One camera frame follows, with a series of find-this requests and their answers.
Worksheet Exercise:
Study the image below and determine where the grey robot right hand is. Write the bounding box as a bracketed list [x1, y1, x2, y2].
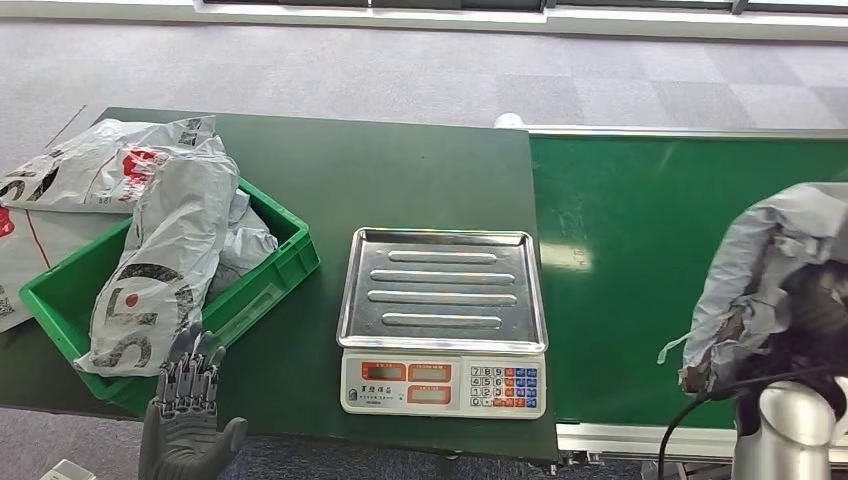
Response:
[735, 263, 848, 400]

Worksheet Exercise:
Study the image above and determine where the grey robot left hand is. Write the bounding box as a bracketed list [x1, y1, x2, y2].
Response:
[137, 322, 249, 480]

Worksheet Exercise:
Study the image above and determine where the grey courier bag package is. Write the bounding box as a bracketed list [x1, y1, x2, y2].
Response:
[657, 182, 848, 397]

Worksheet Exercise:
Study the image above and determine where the green conveyor belt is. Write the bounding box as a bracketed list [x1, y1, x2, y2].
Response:
[494, 112, 848, 465]

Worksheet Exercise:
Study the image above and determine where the grey bag with black print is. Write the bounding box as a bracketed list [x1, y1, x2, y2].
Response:
[74, 154, 240, 379]

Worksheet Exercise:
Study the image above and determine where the green plastic crate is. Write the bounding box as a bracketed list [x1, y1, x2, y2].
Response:
[18, 175, 321, 419]

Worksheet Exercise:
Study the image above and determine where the plain grey crumpled bag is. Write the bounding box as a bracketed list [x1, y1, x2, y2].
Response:
[205, 190, 280, 303]

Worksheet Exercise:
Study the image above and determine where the flat white courier bag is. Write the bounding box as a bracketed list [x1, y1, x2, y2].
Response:
[0, 205, 130, 334]

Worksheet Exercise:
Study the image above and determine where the grey bag with red print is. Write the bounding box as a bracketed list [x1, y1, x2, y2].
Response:
[0, 116, 225, 215]

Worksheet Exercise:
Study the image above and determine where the electronic scale with steel tray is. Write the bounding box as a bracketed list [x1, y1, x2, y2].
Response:
[335, 227, 550, 421]

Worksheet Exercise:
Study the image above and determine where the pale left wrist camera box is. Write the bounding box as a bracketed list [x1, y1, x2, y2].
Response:
[39, 458, 98, 480]

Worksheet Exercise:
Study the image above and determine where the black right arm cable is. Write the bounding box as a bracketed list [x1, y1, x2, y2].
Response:
[657, 366, 833, 480]

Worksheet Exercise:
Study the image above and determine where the dark window frame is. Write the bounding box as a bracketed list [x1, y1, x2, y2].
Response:
[201, 0, 848, 13]

